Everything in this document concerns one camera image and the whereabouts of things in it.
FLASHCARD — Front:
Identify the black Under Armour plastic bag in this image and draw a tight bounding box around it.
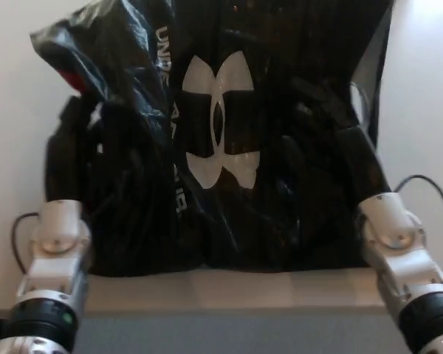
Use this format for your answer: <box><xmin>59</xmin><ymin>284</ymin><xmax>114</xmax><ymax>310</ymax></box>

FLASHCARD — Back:
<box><xmin>29</xmin><ymin>0</ymin><xmax>396</xmax><ymax>278</ymax></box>

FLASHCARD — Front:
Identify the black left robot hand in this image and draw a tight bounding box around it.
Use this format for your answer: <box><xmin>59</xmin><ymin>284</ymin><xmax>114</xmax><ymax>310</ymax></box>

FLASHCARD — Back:
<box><xmin>45</xmin><ymin>96</ymin><xmax>105</xmax><ymax>208</ymax></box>

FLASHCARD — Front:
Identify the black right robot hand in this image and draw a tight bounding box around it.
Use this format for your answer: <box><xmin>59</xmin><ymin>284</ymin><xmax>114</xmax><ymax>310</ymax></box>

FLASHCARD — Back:
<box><xmin>288</xmin><ymin>103</ymin><xmax>392</xmax><ymax>212</ymax></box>

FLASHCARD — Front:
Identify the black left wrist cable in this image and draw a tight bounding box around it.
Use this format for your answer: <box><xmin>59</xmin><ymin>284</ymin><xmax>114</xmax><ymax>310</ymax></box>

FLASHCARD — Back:
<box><xmin>13</xmin><ymin>211</ymin><xmax>42</xmax><ymax>274</ymax></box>

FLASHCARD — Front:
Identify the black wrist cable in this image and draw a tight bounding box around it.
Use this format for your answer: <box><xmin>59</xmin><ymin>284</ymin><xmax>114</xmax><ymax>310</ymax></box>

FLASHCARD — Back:
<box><xmin>13</xmin><ymin>211</ymin><xmax>42</xmax><ymax>274</ymax></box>
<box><xmin>394</xmin><ymin>174</ymin><xmax>443</xmax><ymax>283</ymax></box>

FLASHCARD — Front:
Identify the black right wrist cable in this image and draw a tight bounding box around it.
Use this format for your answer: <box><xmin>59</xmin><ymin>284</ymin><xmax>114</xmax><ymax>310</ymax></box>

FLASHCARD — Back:
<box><xmin>394</xmin><ymin>174</ymin><xmax>443</xmax><ymax>283</ymax></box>

